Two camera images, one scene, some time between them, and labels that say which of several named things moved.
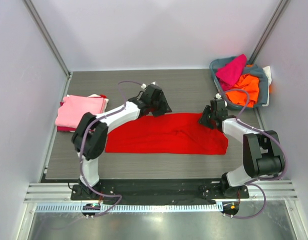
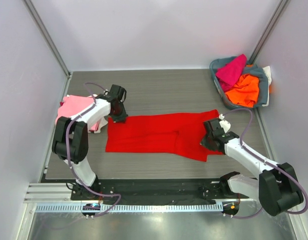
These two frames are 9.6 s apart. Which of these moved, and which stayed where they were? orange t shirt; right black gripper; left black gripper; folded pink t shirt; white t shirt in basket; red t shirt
Moved: right black gripper; left black gripper
Stayed: folded pink t shirt; red t shirt; orange t shirt; white t shirt in basket
